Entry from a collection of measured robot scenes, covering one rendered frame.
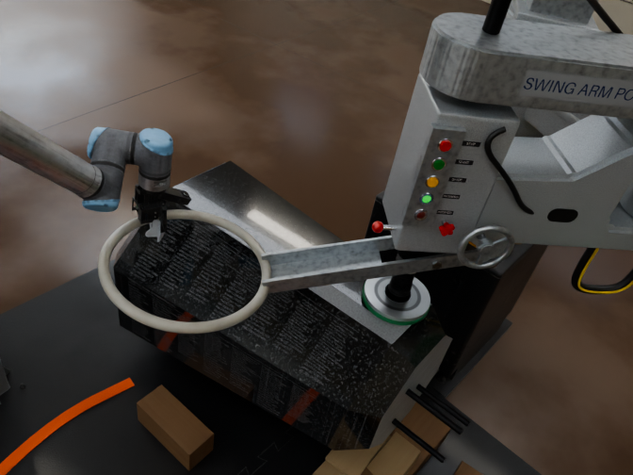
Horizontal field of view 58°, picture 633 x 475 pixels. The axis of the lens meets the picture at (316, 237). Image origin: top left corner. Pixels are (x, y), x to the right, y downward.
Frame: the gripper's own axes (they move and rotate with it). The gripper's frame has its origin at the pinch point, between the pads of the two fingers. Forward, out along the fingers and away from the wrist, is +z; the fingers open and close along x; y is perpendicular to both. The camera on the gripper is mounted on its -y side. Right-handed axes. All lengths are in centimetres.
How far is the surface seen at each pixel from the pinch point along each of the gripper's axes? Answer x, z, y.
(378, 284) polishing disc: 50, -4, -52
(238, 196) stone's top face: -10.7, 2.2, -36.2
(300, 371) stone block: 57, 16, -23
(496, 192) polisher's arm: 68, -54, -57
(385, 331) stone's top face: 65, -2, -44
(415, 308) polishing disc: 64, -5, -56
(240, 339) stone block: 36.0, 19.9, -13.7
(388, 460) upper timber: 83, 57, -55
